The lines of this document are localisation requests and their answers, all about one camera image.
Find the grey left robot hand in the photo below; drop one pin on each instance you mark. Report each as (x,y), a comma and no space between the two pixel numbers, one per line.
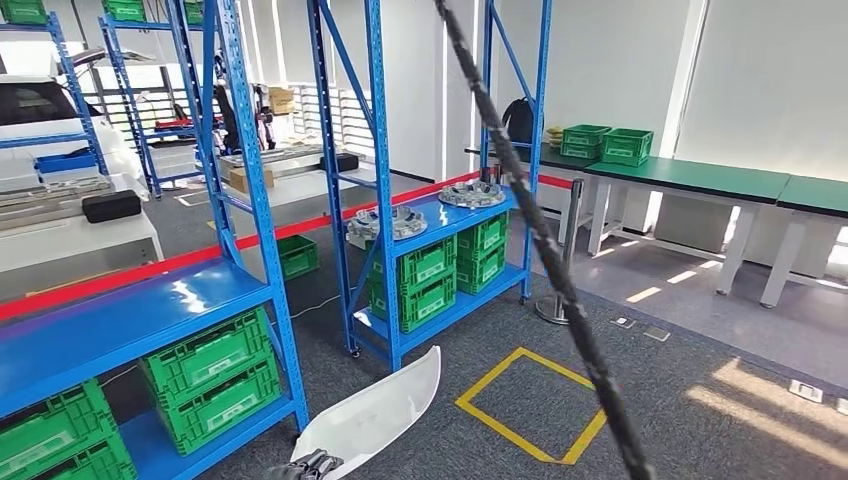
(308,469)

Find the white car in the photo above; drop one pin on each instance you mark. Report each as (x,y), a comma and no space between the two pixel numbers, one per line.
(40,126)

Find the blue plastic bin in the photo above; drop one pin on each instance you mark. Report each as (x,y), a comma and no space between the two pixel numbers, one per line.
(66,163)

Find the yellow items stack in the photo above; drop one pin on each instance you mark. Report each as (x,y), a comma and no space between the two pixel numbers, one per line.
(554,138)

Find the white black humanoid robot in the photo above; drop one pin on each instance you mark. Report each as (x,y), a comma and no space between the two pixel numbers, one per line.
(226,126)

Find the black-topped barrier stanchion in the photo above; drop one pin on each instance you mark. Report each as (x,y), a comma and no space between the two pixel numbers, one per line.
(490,176)

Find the floor socket plate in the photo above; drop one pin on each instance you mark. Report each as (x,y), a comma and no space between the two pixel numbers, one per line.
(623,322)
(805,391)
(657,334)
(842,406)

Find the chrome barrier stanchion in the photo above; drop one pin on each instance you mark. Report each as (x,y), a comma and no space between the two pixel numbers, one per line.
(551,312)

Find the brown cardboard box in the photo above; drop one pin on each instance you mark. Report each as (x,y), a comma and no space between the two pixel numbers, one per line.
(237,180)
(281,100)

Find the white slatted railing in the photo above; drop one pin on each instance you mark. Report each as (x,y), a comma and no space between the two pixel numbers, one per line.
(311,112)

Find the black case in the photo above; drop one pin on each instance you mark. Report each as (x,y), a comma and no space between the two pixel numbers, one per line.
(348,162)
(111,206)

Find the silver wheel hubcap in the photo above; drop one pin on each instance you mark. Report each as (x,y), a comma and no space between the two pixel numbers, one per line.
(411,222)
(472,195)

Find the black backpack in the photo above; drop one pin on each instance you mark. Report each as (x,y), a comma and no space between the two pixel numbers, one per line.
(518,122)

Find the long grey metal part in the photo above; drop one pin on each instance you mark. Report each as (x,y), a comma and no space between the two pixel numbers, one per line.
(46,199)
(278,154)

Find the red barrier belt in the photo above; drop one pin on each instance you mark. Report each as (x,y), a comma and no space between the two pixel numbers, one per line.
(132,275)
(555,181)

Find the white curved car trim part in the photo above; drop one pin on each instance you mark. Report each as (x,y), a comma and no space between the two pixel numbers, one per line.
(378,411)

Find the blue steel shelving rack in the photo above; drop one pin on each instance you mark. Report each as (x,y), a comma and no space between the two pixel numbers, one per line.
(127,99)
(40,140)
(457,222)
(132,318)

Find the white desk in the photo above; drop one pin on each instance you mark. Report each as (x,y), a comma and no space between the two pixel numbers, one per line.
(298,189)
(66,238)

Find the green top workbench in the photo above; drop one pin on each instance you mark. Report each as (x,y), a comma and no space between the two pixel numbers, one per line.
(818,195)
(696,179)

